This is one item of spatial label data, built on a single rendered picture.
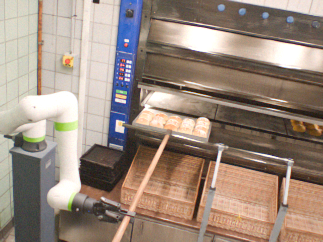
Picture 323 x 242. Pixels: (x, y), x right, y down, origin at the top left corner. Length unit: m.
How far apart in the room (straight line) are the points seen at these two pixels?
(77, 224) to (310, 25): 2.26
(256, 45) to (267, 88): 0.33
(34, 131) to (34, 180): 0.30
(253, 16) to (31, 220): 2.00
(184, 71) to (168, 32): 0.32
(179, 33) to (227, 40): 0.35
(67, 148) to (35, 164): 0.42
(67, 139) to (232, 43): 1.47
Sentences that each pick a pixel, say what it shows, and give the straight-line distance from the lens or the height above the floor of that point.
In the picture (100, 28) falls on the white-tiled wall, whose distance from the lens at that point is 2.95.
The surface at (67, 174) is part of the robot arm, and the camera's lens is 1.89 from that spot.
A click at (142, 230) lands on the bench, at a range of 2.90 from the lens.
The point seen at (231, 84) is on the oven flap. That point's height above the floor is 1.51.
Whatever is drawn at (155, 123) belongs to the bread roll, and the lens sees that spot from 2.64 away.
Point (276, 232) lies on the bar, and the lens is 2.69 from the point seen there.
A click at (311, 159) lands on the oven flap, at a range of 3.10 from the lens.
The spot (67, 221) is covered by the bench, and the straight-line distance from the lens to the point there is 3.10.
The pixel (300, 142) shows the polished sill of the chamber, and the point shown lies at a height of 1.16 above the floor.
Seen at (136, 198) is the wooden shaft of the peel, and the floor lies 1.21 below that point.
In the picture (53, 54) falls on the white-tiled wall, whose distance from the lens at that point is 3.17.
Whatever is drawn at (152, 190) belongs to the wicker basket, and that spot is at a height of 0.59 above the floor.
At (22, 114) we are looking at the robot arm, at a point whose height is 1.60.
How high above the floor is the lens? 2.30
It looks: 23 degrees down
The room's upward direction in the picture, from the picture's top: 8 degrees clockwise
